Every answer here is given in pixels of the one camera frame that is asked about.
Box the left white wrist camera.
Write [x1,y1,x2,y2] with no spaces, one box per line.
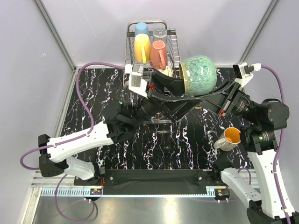
[125,64,148,98]

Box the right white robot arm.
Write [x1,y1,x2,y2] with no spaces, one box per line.
[184,78,299,224]

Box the steel wire dish rack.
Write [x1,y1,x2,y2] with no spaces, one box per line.
[122,19,185,133]

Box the orange interior white mug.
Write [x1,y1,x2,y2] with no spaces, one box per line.
[214,127,241,152]

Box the light blue plastic cup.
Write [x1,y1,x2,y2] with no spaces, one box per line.
[135,22,150,37]

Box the pink handled white mug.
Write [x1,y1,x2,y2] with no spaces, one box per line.
[150,41,168,70]

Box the pale yellow mug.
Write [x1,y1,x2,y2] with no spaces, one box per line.
[134,34,151,64]

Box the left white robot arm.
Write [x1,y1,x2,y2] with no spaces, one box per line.
[38,70,201,185]

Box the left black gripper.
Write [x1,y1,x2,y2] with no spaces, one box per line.
[128,70,203,127]

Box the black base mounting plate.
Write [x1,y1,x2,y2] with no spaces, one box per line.
[74,168,231,187]

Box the green interior white mug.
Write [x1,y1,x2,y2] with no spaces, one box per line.
[158,66,174,77]

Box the white slotted cable duct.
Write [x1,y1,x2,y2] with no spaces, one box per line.
[41,188,103,197]

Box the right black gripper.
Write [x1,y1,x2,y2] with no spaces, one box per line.
[197,79,260,125]

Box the clear glass tumbler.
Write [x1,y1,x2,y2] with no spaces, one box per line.
[153,28,168,44]

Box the teal glazed ceramic mug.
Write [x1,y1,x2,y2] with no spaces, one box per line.
[179,55,217,97]

